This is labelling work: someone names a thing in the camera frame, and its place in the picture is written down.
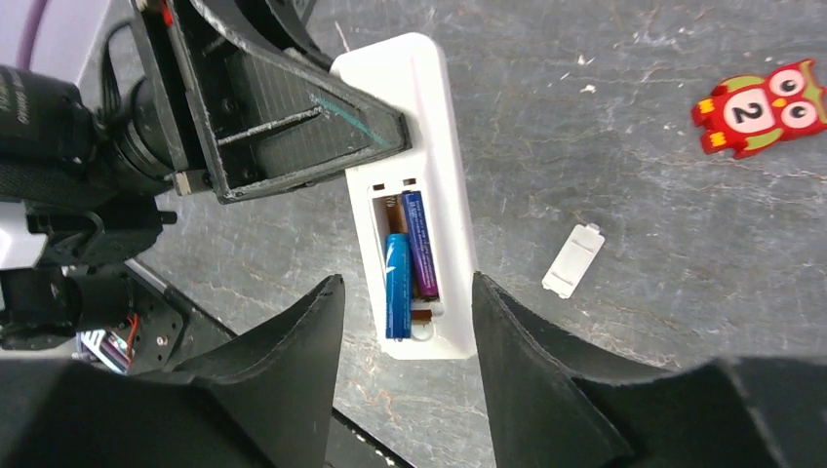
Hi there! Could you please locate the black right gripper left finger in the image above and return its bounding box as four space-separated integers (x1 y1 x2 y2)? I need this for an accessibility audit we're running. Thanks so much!
1 275 345 467

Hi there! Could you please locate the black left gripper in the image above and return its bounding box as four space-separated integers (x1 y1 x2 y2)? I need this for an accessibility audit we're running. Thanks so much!
1 1 412 211

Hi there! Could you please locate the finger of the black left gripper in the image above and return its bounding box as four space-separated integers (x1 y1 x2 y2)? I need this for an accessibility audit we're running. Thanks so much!
239 0 333 71

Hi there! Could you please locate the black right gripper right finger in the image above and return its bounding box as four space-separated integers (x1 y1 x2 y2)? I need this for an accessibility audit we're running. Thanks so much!
472 273 826 467

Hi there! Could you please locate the white remote control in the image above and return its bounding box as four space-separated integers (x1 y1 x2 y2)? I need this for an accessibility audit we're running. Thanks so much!
332 33 477 360

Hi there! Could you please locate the white battery cover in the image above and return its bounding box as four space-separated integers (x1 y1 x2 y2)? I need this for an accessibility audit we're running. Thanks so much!
541 223 605 299

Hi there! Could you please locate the purple blue AAA battery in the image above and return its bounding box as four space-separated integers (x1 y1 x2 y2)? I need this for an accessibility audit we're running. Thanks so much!
400 191 439 298

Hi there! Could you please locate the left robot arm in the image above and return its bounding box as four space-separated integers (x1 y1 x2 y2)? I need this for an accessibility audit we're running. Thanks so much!
1 1 412 372

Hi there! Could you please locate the red owl toy block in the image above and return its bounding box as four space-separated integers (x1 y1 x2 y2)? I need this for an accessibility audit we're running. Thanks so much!
690 58 826 160

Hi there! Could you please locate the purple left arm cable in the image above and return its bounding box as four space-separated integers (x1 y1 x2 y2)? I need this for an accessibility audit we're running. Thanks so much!
14 0 52 72

